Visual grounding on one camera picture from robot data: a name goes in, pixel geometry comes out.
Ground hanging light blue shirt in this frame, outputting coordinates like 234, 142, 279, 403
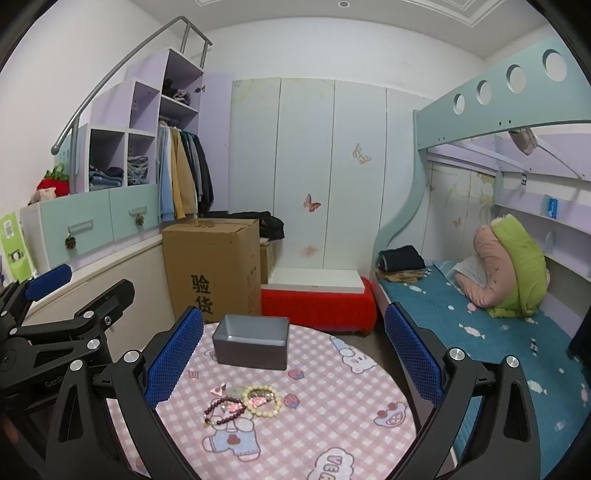
157, 126, 176, 222

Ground teal bunk bed frame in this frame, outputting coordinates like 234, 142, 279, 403
373, 36, 591, 278

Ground red storage stool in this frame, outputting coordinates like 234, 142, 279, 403
261, 277, 377, 335

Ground dark clothes on shelf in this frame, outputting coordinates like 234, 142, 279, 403
163, 79, 192, 104

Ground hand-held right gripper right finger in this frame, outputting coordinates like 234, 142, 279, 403
384, 302, 543, 480

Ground tall cardboard box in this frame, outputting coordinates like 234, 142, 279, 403
161, 218, 263, 324

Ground white wardrobe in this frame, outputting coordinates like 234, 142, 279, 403
229, 78, 432, 282

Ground white pillow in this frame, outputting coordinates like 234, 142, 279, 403
455, 254, 486, 284

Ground pink checked tablecloth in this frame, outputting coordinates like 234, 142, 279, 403
106, 320, 419, 480

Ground small cardboard box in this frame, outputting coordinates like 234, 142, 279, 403
259, 239, 279, 284

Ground hanging yellow jacket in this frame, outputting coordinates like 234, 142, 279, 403
170, 128, 198, 220

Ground folded striped clothes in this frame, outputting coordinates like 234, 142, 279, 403
127, 156, 151, 185

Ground purple stair cabinet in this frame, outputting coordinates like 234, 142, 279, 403
69, 48, 234, 217

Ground blue printed bed sheet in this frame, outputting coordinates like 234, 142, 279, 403
376, 261, 591, 480

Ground folded dark clothes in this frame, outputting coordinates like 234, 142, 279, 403
376, 246, 426, 273

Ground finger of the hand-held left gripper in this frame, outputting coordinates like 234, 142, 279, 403
9, 278, 136, 365
0, 264, 74, 340

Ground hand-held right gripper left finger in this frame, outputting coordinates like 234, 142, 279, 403
44, 305, 206, 480

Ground black clothing pile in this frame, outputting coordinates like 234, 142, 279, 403
205, 211, 286, 241

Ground cream bead bracelet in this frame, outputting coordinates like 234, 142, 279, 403
242, 384, 283, 418

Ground folded tan cloth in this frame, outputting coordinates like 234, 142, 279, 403
379, 269, 431, 283

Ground folded blue clothes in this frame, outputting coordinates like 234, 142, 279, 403
89, 164, 125, 191

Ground grey metal tin box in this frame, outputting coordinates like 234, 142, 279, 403
212, 315, 291, 371

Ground pink and green quilt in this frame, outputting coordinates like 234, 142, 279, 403
455, 216, 550, 318

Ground hanging dark coats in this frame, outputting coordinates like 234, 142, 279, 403
182, 130, 214, 215

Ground cream low cabinet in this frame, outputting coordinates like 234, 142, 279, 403
23, 240, 176, 342

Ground grey metal handrail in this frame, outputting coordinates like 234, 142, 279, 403
52, 16, 214, 155

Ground white board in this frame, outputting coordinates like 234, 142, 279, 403
269, 268, 370, 294

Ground purple white bed shelf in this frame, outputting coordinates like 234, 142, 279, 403
492, 124, 591, 324

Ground green hanging organizer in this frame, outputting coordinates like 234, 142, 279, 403
0, 210, 35, 287

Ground strawberry plush toy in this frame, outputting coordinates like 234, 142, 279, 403
28, 162, 70, 204

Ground grey hanging bag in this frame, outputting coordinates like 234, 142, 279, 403
509, 128, 539, 155

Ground teal drawer cabinet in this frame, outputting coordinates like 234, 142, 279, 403
21, 182, 162, 273

